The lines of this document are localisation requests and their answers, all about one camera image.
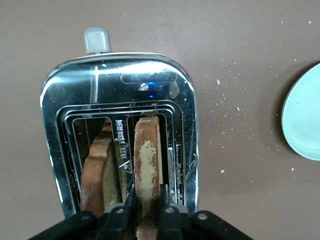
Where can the pale green plate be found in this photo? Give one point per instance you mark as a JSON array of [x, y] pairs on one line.
[[305, 120]]

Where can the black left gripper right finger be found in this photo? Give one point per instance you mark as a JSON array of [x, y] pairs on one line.
[[175, 225]]

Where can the brown bread slice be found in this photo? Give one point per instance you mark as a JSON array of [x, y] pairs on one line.
[[95, 170], [146, 162]]

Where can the beige chrome toaster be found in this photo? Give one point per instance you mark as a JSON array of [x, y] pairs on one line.
[[75, 85]]

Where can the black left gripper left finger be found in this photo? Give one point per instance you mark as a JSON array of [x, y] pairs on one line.
[[117, 225]]

